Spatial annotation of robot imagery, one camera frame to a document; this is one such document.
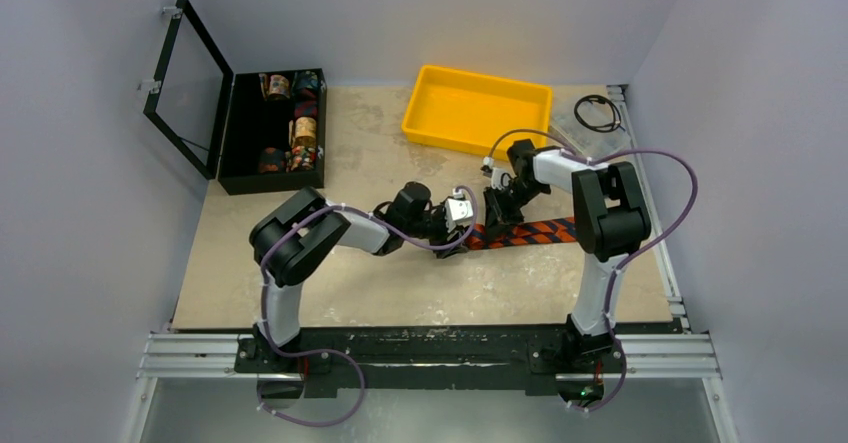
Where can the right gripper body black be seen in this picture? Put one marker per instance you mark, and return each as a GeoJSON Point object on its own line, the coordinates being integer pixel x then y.
{"type": "Point", "coordinates": [500, 213]}

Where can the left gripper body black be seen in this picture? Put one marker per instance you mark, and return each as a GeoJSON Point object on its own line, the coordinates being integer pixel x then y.
{"type": "Point", "coordinates": [432, 227]}

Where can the orange navy striped tie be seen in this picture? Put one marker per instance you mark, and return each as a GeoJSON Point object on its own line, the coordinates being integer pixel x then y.
{"type": "Point", "coordinates": [544, 232]}

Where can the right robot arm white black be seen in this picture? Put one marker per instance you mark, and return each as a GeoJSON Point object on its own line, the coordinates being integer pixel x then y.
{"type": "Point", "coordinates": [610, 219]}

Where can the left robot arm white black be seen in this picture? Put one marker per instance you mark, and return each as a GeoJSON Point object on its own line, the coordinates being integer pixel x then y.
{"type": "Point", "coordinates": [293, 241]}

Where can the yellow plastic tray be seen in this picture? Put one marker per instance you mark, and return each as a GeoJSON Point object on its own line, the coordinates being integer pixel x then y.
{"type": "Point", "coordinates": [467, 112]}

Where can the clear plastic parts box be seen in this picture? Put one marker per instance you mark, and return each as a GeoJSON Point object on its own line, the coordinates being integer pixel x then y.
{"type": "Point", "coordinates": [593, 125]}

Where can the rolled tie colourful floral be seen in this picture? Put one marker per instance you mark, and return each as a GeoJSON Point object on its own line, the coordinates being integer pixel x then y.
{"type": "Point", "coordinates": [301, 158]}

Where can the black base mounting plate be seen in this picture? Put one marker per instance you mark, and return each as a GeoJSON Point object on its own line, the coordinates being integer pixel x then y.
{"type": "Point", "coordinates": [536, 359]}

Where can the rolled tie beige patterned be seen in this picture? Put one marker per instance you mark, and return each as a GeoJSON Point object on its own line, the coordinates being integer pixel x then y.
{"type": "Point", "coordinates": [303, 132]}

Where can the rolled tie red navy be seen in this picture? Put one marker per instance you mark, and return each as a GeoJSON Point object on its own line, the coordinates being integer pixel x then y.
{"type": "Point", "coordinates": [306, 108]}

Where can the rolled tie dark red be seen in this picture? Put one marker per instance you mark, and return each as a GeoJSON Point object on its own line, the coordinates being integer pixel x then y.
{"type": "Point", "coordinates": [272, 160]}

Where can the black tie storage box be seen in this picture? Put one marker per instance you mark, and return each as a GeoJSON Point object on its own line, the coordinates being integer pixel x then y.
{"type": "Point", "coordinates": [254, 124]}

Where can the rolled tie dark blue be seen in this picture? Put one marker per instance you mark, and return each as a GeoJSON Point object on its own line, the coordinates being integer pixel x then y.
{"type": "Point", "coordinates": [306, 85]}

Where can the rolled tie orange floral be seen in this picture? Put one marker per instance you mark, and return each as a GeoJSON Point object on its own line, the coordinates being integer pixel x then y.
{"type": "Point", "coordinates": [274, 87]}

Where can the black framed box lid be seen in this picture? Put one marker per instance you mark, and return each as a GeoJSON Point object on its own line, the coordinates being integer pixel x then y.
{"type": "Point", "coordinates": [188, 97]}

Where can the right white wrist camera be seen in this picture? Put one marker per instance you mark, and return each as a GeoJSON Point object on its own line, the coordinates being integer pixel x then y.
{"type": "Point", "coordinates": [499, 179]}

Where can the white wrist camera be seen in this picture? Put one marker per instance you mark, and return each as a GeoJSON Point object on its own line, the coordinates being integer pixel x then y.
{"type": "Point", "coordinates": [459, 210]}
{"type": "Point", "coordinates": [499, 179]}

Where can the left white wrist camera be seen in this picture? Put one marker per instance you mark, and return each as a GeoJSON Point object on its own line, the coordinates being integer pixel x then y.
{"type": "Point", "coordinates": [459, 210]}

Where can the aluminium rail frame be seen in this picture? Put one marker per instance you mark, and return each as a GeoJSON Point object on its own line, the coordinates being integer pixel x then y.
{"type": "Point", "coordinates": [220, 290]}

